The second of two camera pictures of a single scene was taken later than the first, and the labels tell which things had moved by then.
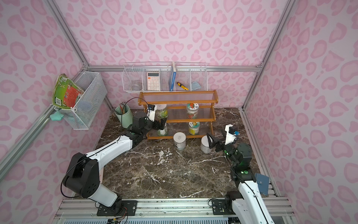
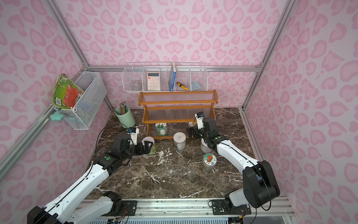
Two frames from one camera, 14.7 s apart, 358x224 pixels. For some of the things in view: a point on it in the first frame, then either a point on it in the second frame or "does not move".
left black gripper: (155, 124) → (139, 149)
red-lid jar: (192, 109) → (209, 161)
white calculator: (153, 81) does not move
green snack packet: (65, 92) does not move
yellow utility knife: (182, 86) does not move
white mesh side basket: (81, 115) does not move
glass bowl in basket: (135, 87) does not move
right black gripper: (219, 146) → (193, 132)
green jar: (161, 113) → (153, 149)
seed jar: (204, 146) does not move
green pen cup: (123, 113) does not move
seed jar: (179, 140) does not move
